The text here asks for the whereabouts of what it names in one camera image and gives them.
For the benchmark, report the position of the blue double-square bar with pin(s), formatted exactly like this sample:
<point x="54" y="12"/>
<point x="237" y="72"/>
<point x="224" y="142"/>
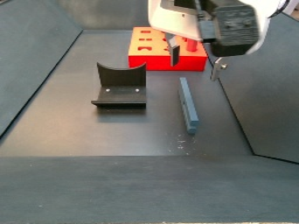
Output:
<point x="189" y="109"/>

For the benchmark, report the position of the black curved stand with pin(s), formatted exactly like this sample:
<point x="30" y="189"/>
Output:
<point x="122" y="87"/>

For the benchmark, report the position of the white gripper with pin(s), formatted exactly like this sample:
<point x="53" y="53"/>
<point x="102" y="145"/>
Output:
<point x="182" y="21"/>

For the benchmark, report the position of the red shape-sorting board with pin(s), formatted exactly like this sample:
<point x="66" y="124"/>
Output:
<point x="149" y="49"/>

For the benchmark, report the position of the red octagonal peg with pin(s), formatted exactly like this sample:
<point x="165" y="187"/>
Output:
<point x="191" y="45"/>

